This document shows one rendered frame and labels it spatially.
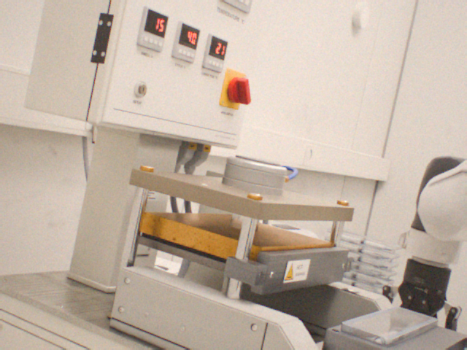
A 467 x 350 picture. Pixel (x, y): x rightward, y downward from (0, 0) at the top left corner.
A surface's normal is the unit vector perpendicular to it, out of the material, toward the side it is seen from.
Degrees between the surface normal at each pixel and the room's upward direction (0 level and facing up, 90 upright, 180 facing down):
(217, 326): 90
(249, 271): 90
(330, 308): 90
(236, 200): 90
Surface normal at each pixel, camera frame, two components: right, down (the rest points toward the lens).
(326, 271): 0.83, 0.21
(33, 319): -0.51, -0.06
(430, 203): -0.88, -0.13
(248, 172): -0.29, -0.01
